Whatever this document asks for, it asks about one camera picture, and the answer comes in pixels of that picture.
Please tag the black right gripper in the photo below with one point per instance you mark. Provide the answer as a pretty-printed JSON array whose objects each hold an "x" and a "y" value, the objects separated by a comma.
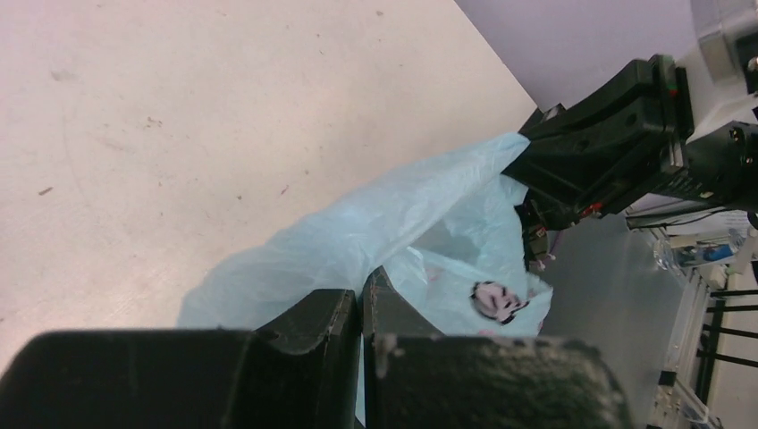
[{"x": 602, "y": 154}]

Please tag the clear plastic water bottle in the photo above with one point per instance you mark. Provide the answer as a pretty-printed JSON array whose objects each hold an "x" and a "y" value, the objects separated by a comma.
[{"x": 696, "y": 250}]

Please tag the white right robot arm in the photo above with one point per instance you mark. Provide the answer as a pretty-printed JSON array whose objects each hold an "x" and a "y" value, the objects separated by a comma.
[{"x": 722, "y": 172}]

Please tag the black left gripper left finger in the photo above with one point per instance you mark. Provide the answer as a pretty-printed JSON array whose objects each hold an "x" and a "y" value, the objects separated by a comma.
[{"x": 297, "y": 371}]

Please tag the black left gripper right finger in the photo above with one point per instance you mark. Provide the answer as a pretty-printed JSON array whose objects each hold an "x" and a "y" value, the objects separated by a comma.
[{"x": 417, "y": 377}]

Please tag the light blue plastic bag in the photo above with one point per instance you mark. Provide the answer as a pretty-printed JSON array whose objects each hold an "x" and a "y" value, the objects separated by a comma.
[{"x": 385, "y": 237}]

